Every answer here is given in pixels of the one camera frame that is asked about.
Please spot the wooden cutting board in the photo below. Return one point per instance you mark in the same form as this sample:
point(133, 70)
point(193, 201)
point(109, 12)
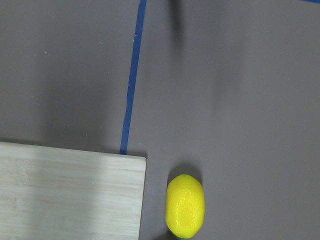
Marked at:
point(51, 193)

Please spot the yellow lemon right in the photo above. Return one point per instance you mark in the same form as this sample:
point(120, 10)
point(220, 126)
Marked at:
point(184, 206)

